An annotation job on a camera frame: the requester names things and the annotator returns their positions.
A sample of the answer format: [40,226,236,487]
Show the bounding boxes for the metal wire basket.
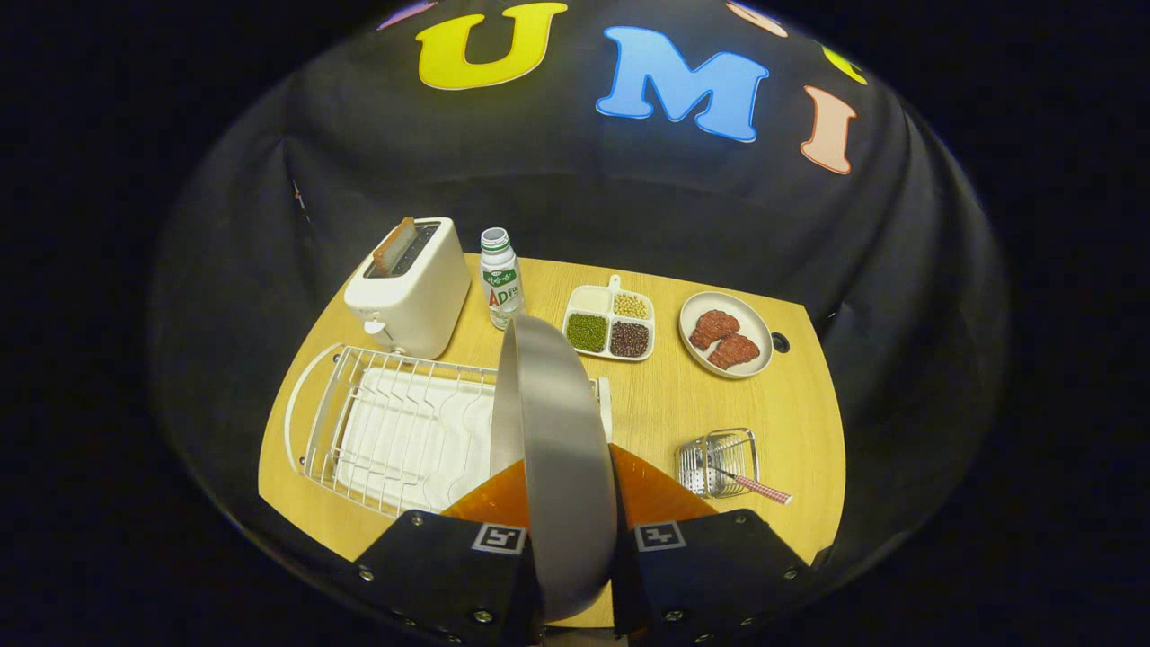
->
[675,428,761,501]

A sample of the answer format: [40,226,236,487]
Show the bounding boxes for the beige plate with meat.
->
[678,290,774,380]

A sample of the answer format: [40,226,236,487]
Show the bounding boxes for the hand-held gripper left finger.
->
[353,458,544,647]

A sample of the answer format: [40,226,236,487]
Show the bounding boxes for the green mung beans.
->
[567,313,609,353]

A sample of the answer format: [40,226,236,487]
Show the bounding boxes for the white green label bottle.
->
[479,226,526,332]

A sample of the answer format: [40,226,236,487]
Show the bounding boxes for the red meat slice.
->
[688,309,740,351]
[707,332,762,371]

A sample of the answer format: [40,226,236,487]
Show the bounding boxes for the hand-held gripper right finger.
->
[609,443,814,647]

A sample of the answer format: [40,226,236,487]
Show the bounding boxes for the white toaster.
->
[343,216,473,360]

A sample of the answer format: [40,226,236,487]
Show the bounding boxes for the black backdrop cloth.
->
[148,0,1007,594]

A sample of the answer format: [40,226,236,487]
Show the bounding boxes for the white drip tray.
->
[334,367,504,515]

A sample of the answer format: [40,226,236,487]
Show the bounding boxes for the beige round plate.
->
[490,315,619,623]

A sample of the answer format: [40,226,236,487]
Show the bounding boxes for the white divided snack tray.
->
[562,274,657,362]

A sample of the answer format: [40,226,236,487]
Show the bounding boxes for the white checkered handle spoon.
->
[710,463,794,506]

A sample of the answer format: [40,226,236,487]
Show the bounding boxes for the brown bread slice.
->
[372,217,419,276]

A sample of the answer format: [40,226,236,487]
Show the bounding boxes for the dark red beans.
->
[610,321,650,359]

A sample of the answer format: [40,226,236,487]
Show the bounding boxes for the white wire dish rack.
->
[284,341,614,520]

